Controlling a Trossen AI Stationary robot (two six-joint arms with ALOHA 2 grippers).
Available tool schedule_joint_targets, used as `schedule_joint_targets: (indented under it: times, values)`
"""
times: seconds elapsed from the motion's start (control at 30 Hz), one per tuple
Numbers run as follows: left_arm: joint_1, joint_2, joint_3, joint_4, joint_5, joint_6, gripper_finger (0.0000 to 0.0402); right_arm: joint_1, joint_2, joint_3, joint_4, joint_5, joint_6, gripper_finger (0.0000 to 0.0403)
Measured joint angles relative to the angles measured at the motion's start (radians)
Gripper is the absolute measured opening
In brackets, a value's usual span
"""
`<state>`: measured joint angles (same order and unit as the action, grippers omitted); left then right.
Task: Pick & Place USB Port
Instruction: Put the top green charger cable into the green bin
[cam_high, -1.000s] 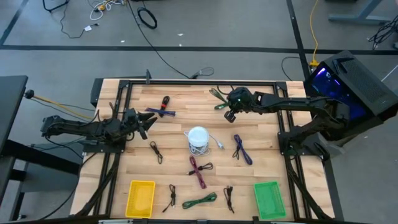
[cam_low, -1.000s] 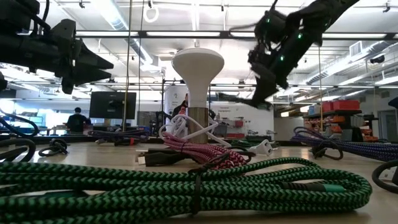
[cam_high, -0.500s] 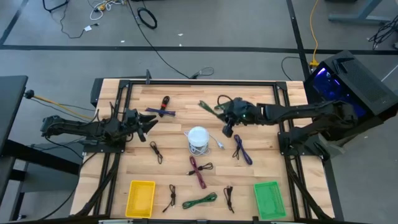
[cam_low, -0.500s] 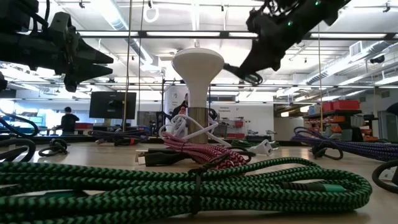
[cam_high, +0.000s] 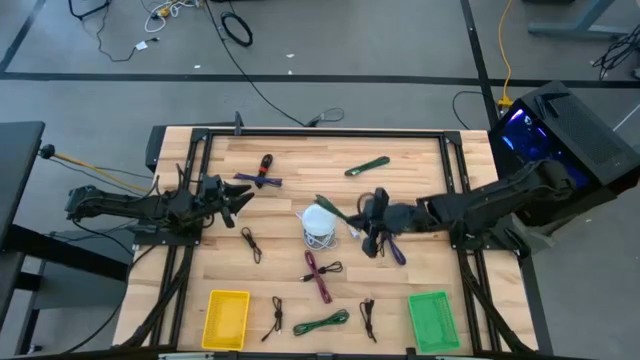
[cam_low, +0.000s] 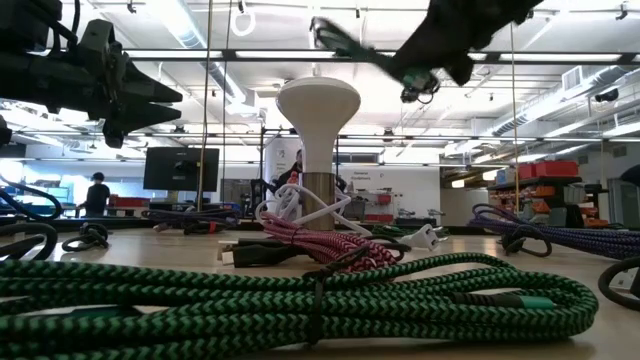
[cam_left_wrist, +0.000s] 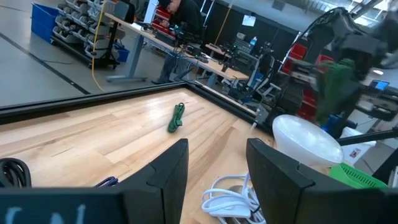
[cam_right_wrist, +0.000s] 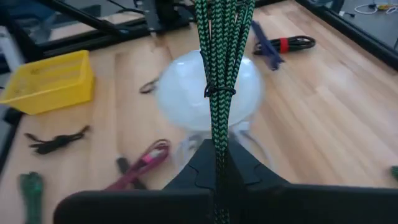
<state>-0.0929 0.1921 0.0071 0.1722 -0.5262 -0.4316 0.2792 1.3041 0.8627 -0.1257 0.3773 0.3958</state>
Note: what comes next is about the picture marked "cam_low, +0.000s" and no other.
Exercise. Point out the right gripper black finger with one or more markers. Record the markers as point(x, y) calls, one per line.
point(420, 55)
point(461, 70)

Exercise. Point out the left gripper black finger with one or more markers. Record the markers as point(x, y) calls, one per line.
point(145, 117)
point(150, 92)

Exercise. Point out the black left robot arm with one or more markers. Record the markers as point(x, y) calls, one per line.
point(20, 75)

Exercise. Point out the black computer monitor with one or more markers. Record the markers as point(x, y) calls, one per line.
point(180, 170)

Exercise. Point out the person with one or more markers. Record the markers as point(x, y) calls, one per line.
point(97, 197)
point(289, 176)

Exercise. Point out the shelf with red bins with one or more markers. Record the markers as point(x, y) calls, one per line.
point(555, 169)

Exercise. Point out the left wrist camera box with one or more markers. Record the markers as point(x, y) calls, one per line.
point(97, 40)

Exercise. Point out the black aluminium table frame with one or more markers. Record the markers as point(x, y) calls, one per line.
point(130, 225)

